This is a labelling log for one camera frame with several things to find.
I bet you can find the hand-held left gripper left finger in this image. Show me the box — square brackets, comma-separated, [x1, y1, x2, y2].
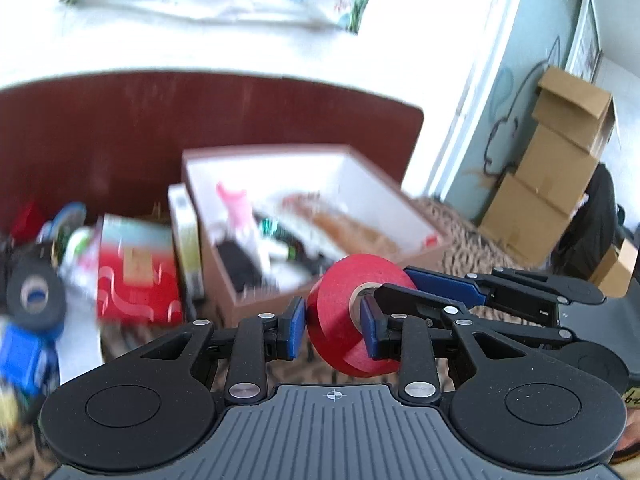
[141, 296, 307, 407]

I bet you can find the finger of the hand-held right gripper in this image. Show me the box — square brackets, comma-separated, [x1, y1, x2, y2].
[404, 265, 607, 307]
[374, 284, 576, 348]

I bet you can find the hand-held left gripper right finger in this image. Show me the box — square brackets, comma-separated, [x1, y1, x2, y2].
[360, 294, 551, 405]

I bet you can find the red tape roll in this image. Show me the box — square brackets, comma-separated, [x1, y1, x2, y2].
[306, 254, 418, 378]

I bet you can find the tan cardboard storage box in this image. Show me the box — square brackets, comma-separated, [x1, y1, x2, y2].
[181, 144, 453, 328]

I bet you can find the tan black patterned blanket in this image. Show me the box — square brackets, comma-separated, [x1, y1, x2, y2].
[0, 197, 552, 411]

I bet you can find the black soft object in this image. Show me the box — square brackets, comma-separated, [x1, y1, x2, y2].
[216, 240, 266, 294]

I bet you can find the small brown cardboard box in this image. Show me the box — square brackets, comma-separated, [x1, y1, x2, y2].
[587, 239, 640, 299]

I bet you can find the stacked brown cardboard box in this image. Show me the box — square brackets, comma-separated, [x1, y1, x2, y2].
[531, 66, 619, 157]
[479, 172, 586, 268]
[515, 122, 601, 211]

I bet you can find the pink plastic holder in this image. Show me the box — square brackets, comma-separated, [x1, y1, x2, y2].
[215, 182, 251, 241]

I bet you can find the white green tall carton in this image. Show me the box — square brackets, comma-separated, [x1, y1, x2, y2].
[167, 183, 205, 302]

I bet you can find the red and teal flat box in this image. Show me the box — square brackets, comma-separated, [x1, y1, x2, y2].
[97, 214, 184, 327]

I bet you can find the grey felt insole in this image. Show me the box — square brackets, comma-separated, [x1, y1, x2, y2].
[60, 305, 104, 387]

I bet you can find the blue rimmed round lid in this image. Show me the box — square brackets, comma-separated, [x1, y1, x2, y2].
[47, 202, 89, 246]

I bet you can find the brown wooden headboard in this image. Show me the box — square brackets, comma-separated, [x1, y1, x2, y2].
[0, 70, 425, 242]

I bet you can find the black tape roll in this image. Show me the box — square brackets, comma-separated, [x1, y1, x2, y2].
[6, 260, 67, 334]

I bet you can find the blue plastic box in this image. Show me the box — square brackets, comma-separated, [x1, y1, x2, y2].
[0, 325, 61, 406]

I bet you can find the small red box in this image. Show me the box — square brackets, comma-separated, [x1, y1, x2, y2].
[10, 202, 47, 241]

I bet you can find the framed wall notice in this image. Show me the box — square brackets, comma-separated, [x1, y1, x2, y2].
[565, 0, 602, 82]

